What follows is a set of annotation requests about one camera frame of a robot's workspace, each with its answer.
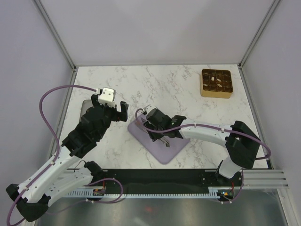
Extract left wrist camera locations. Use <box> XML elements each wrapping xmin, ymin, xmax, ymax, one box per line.
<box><xmin>96</xmin><ymin>87</ymin><xmax>116</xmax><ymax>108</ymax></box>

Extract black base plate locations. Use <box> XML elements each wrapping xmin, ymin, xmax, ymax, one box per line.
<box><xmin>92</xmin><ymin>169</ymin><xmax>242</xmax><ymax>194</ymax></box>

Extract white cable duct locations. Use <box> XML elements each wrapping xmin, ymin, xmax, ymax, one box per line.
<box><xmin>64</xmin><ymin>187</ymin><xmax>234</xmax><ymax>199</ymax></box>

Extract aluminium rail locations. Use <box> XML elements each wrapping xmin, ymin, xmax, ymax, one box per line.
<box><xmin>243</xmin><ymin>169</ymin><xmax>288</xmax><ymax>189</ymax></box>

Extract metal tongs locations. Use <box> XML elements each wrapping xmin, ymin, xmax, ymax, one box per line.
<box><xmin>135</xmin><ymin>118</ymin><xmax>170</xmax><ymax>147</ymax></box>

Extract right aluminium frame post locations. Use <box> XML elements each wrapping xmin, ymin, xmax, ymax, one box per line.
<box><xmin>238</xmin><ymin>0</ymin><xmax>282</xmax><ymax>70</ymax></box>

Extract lavender tray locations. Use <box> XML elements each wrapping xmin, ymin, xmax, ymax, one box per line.
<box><xmin>127</xmin><ymin>121</ymin><xmax>190</xmax><ymax>164</ymax></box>

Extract left aluminium frame post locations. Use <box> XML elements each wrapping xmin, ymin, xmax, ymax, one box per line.
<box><xmin>32</xmin><ymin>0</ymin><xmax>77</xmax><ymax>72</ymax></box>

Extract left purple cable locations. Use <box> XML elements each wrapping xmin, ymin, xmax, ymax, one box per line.
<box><xmin>6</xmin><ymin>84</ymin><xmax>98</xmax><ymax>226</ymax></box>

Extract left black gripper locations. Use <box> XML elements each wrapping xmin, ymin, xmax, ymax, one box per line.
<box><xmin>92</xmin><ymin>95</ymin><xmax>128</xmax><ymax>140</ymax></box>

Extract aluminium frame post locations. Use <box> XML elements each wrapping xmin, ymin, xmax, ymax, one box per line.
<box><xmin>32</xmin><ymin>0</ymin><xmax>77</xmax><ymax>72</ymax></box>
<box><xmin>238</xmin><ymin>0</ymin><xmax>282</xmax><ymax>70</ymax></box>

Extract gold chocolate box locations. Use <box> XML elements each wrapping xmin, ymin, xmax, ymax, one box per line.
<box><xmin>200</xmin><ymin>69</ymin><xmax>233</xmax><ymax>99</ymax></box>

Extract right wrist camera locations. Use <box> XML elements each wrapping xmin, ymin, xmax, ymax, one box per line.
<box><xmin>143</xmin><ymin>105</ymin><xmax>154</xmax><ymax>115</ymax></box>

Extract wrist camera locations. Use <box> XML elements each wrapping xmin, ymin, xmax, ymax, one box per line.
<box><xmin>96</xmin><ymin>87</ymin><xmax>116</xmax><ymax>108</ymax></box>
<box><xmin>143</xmin><ymin>105</ymin><xmax>154</xmax><ymax>115</ymax></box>

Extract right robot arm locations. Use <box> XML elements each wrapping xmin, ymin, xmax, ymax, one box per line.
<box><xmin>143</xmin><ymin>108</ymin><xmax>260</xmax><ymax>186</ymax></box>

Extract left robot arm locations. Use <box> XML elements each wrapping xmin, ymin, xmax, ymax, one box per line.
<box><xmin>6</xmin><ymin>94</ymin><xmax>128</xmax><ymax>222</ymax></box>

